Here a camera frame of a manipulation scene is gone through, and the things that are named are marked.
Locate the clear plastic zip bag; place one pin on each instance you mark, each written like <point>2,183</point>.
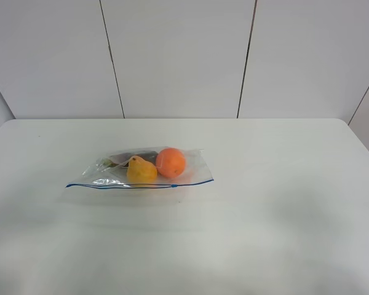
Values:
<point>104,184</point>

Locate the orange fruit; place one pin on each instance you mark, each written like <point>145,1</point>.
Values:
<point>171,162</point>

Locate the yellow pear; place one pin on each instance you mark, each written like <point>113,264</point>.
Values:
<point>141,172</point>

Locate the dark purple eggplant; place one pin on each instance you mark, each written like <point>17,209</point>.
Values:
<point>122,160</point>

